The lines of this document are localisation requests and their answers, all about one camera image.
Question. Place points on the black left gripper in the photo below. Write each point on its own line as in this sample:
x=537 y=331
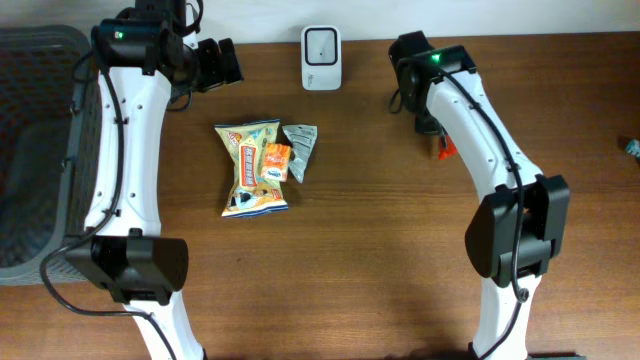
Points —
x=220 y=62

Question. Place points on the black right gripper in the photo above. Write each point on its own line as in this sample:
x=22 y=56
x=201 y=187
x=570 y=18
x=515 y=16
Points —
x=430 y=125

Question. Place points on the red snack bag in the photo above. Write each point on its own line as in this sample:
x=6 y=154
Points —
x=447 y=148

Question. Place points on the silver foil packet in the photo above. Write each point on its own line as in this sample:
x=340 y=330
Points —
x=302 y=138

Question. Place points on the small orange box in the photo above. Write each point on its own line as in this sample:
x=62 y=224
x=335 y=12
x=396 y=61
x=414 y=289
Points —
x=275 y=162

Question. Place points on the yellow chip bag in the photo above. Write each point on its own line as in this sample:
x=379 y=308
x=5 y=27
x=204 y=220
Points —
x=251 y=194

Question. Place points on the blue mouthwash bottle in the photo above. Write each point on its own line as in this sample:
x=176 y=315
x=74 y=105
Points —
x=633 y=148

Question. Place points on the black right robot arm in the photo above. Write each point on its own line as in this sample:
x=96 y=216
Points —
x=519 y=225

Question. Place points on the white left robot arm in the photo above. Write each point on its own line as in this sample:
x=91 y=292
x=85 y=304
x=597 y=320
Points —
x=147 y=57

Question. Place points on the white black barcode scanner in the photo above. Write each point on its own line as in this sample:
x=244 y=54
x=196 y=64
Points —
x=321 y=58

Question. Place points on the grey plastic mesh basket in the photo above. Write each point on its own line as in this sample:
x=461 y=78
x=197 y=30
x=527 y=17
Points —
x=50 y=134

